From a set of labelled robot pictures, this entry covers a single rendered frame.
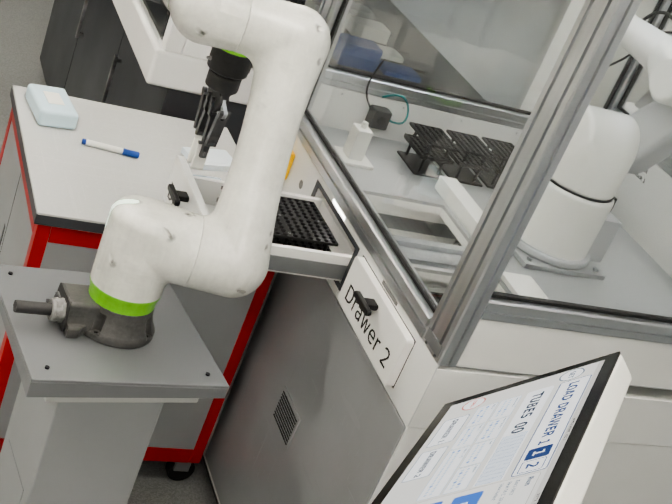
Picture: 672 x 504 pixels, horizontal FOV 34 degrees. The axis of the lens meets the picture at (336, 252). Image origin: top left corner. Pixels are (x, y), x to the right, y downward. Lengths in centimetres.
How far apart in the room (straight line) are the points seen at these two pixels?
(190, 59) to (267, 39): 112
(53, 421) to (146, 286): 29
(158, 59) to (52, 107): 41
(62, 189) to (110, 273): 58
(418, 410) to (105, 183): 94
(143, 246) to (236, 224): 16
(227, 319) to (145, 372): 72
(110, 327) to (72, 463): 28
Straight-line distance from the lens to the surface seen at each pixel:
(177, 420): 279
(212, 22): 190
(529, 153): 183
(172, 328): 208
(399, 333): 206
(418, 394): 202
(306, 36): 192
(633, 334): 216
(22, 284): 208
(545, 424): 156
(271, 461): 257
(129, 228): 188
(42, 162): 256
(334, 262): 230
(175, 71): 303
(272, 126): 192
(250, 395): 271
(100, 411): 202
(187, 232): 189
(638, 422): 234
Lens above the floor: 191
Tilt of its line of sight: 26 degrees down
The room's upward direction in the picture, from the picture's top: 23 degrees clockwise
